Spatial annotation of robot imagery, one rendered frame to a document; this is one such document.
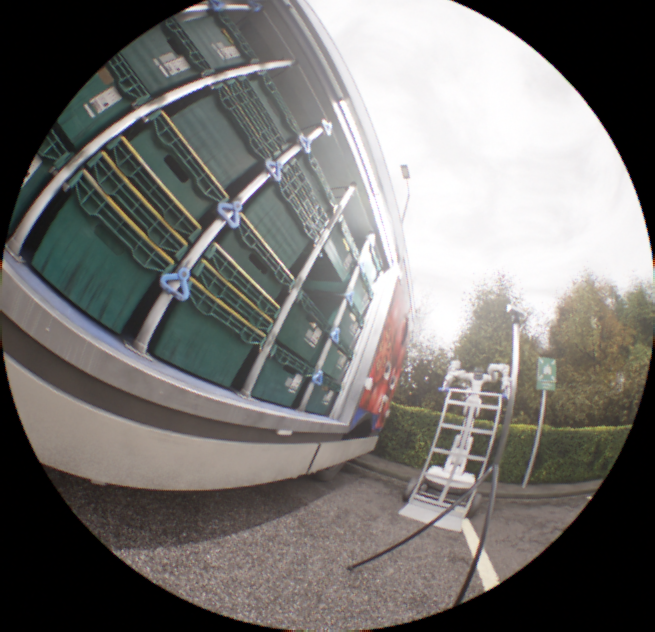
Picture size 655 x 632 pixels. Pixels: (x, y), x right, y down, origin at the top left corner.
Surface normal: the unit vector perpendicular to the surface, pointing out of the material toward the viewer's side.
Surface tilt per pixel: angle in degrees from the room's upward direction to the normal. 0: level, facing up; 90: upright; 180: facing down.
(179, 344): 91
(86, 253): 96
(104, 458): 90
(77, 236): 94
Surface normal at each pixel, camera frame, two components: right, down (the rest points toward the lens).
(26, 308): 0.85, 0.12
